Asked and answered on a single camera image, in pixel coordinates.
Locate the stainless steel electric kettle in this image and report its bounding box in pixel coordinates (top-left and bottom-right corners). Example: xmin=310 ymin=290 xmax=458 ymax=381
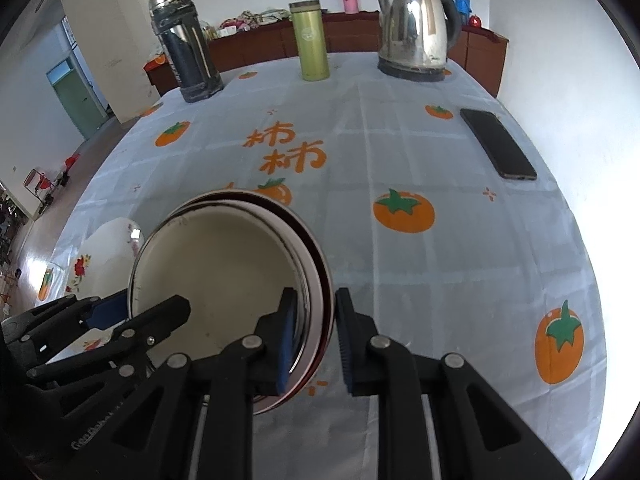
xmin=378 ymin=0 xmax=462 ymax=82

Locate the stainless steel bowl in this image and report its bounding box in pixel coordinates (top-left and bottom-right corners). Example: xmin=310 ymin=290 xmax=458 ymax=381
xmin=159 ymin=188 xmax=335 ymax=416

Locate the green tumbler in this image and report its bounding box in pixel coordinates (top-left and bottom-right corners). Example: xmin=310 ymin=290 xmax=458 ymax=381
xmin=288 ymin=0 xmax=330 ymax=81

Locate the red folding chair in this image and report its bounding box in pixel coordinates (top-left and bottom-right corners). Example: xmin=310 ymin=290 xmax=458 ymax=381
xmin=23 ymin=168 xmax=54 ymax=206

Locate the blue persimmon tablecloth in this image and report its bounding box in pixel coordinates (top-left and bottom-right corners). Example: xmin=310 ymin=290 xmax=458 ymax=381
xmin=53 ymin=53 xmax=605 ymax=479

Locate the dark wooden sideboard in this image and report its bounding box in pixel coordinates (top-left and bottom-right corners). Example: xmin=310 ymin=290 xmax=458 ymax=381
xmin=143 ymin=8 xmax=510 ymax=99

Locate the green door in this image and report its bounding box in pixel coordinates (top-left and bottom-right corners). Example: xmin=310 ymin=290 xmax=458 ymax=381
xmin=47 ymin=58 xmax=107 ymax=140

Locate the large black thermos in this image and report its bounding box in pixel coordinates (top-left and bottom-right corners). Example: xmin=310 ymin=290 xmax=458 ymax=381
xmin=149 ymin=0 xmax=224 ymax=103

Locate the white floral plate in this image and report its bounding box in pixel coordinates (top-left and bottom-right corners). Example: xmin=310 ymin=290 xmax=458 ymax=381
xmin=50 ymin=218 xmax=144 ymax=362

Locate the cream enamel bowl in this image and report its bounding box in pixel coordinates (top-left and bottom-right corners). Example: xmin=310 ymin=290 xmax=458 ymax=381
xmin=129 ymin=204 xmax=315 ymax=365

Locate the blue thermos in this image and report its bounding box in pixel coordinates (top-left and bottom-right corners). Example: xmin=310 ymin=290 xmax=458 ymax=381
xmin=454 ymin=0 xmax=472 ymax=25

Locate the black smartphone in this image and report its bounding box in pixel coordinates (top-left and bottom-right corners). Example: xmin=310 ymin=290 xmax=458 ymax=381
xmin=460 ymin=108 xmax=537 ymax=181

